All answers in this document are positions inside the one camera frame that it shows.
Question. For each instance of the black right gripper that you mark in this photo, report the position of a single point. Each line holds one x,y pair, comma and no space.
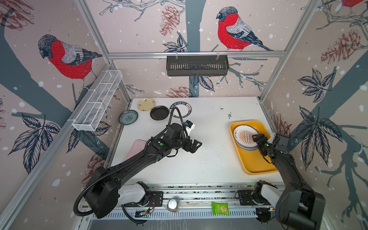
263,139

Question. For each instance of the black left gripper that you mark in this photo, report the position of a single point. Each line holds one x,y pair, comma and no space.
193,148

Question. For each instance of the orange sunburst plate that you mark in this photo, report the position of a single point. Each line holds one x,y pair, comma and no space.
244,133

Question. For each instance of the green lettered rim plate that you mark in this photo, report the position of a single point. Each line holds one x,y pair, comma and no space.
184,107

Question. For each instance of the black small plate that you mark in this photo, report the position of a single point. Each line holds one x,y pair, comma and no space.
159,113

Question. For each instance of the yellow small plate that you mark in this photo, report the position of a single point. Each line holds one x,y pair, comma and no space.
146,104

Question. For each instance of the white flower motif plate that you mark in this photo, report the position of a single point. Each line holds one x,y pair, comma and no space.
247,147

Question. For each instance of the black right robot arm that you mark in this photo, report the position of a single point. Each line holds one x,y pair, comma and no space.
298,206

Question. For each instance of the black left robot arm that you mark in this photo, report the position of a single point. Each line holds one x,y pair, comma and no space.
104,190

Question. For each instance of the yellow plastic bin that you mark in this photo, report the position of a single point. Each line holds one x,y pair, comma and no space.
252,162

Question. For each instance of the pink rectangular tray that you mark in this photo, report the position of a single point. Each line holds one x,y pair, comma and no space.
136,148

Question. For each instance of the small glass jar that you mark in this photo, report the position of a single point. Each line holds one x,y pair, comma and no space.
173,205

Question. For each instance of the small teal patterned plate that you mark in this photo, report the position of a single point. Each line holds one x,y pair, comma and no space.
128,117

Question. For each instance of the green snack packet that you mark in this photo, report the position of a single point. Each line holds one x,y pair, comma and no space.
220,209

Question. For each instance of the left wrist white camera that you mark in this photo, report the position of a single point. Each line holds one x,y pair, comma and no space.
189,126

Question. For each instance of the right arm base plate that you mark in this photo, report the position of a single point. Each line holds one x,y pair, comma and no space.
245,198

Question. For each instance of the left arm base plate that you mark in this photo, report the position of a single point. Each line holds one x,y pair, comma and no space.
154,198

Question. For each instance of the black hanging wire basket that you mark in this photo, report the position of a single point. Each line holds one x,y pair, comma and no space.
209,65

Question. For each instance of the white wire mesh shelf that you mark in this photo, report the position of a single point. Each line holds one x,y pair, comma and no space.
94,109

